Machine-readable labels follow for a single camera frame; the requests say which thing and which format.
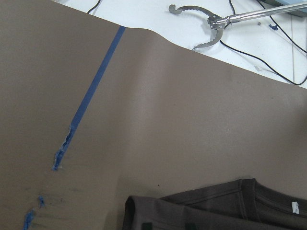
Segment black cable on table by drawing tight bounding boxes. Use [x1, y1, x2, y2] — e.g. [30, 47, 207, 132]
[219, 0, 307, 86]

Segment blue tape grid lines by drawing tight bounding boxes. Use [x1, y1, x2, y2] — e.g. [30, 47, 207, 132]
[22, 26, 126, 230]

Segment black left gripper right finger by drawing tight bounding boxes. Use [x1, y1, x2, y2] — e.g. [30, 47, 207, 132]
[185, 224, 197, 230]

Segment brown table cover mat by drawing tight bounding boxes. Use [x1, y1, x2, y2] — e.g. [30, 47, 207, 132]
[0, 0, 307, 230]

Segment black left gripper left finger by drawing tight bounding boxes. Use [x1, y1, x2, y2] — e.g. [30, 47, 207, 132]
[141, 222, 152, 230]

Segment dark brown t-shirt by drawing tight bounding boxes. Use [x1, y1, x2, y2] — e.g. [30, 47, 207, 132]
[122, 179, 307, 230]

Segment metal reacher grabber tool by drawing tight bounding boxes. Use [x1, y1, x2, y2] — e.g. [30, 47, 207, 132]
[168, 1, 307, 49]

